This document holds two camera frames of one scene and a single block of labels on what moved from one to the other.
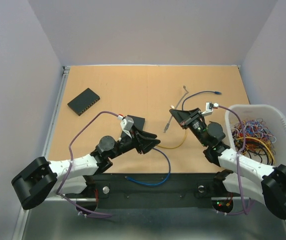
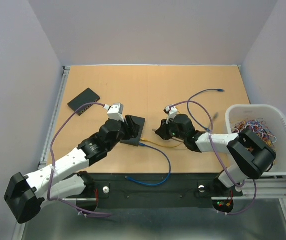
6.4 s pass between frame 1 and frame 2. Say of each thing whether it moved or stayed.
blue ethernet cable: stayed
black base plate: stayed
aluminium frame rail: stayed
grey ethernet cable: moved
